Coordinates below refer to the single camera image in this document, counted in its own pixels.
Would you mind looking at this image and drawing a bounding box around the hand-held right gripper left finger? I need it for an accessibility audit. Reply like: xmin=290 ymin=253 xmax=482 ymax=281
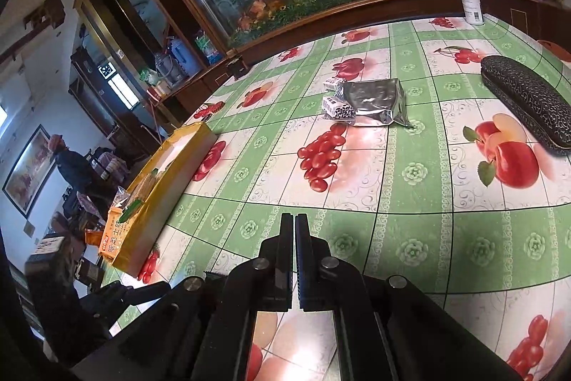
xmin=71 ymin=212 xmax=295 ymax=381

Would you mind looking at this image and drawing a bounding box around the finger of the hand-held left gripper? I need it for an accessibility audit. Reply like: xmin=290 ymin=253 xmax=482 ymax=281
xmin=100 ymin=280 xmax=172 ymax=312

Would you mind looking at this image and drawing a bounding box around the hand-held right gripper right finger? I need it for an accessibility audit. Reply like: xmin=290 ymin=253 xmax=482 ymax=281
xmin=295 ymin=212 xmax=524 ymax=381

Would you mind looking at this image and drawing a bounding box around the orange cracker packet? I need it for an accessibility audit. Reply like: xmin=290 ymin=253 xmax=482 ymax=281
xmin=100 ymin=205 xmax=148 ymax=261

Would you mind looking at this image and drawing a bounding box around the clear plum packet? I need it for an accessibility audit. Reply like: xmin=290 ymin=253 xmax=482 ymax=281
xmin=111 ymin=187 xmax=132 ymax=210

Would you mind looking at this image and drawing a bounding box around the white foam tray yellow tape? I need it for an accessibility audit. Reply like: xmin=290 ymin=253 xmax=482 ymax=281
xmin=103 ymin=123 xmax=218 ymax=277

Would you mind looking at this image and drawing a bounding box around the dark silver foil packet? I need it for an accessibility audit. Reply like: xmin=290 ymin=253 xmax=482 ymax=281
xmin=341 ymin=78 xmax=413 ymax=128

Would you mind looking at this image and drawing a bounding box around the dark glass bottle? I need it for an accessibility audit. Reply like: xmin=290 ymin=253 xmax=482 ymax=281
xmin=225 ymin=57 xmax=248 ymax=79

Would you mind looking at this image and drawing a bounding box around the green white bag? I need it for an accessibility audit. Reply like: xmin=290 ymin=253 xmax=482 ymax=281
xmin=138 ymin=67 xmax=172 ymax=96

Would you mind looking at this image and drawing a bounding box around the grey thermos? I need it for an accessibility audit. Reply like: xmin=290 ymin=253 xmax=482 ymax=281
xmin=154 ymin=53 xmax=183 ymax=85

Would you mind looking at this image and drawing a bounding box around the blue thermos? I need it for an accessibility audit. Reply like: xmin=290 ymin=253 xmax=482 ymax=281
xmin=172 ymin=39 xmax=201 ymax=76

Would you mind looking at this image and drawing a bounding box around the black glasses case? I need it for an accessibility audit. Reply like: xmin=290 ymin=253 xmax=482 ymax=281
xmin=480 ymin=55 xmax=571 ymax=152

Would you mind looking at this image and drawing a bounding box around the brown round stool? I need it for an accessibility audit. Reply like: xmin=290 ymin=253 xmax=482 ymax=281
xmin=537 ymin=39 xmax=571 ymax=62

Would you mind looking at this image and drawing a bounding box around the brown wooden cabinet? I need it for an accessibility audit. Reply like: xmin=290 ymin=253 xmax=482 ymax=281
xmin=147 ymin=0 xmax=571 ymax=132

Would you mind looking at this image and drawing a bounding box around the framed wall picture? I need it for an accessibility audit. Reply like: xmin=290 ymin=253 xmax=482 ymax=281
xmin=2 ymin=124 xmax=52 ymax=216

